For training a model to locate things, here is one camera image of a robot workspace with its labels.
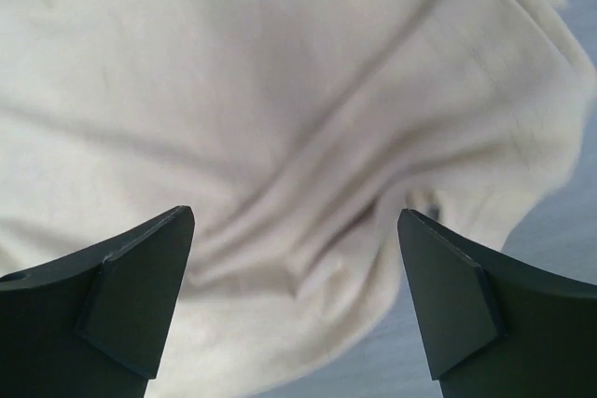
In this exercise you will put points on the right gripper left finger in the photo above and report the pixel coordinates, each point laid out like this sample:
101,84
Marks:
94,323

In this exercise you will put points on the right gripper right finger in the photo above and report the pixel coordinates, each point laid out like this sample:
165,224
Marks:
493,326

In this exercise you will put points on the beige t shirt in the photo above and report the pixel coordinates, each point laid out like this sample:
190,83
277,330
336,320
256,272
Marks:
297,131

